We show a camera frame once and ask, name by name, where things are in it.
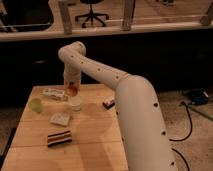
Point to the black office chair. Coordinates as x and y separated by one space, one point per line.
91 15

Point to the small dark red toy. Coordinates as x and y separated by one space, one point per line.
109 102

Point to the dark blue floor device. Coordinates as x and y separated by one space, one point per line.
199 97

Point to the striped dark eraser block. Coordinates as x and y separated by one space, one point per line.
59 138

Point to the white square sponge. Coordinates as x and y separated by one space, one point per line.
60 119

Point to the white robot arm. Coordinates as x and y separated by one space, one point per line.
142 127

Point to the orange red apple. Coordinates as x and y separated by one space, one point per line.
71 90

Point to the white rectangular packet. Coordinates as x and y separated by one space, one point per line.
55 94

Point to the white paper cup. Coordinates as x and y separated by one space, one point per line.
76 103

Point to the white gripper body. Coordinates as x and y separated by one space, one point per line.
72 76

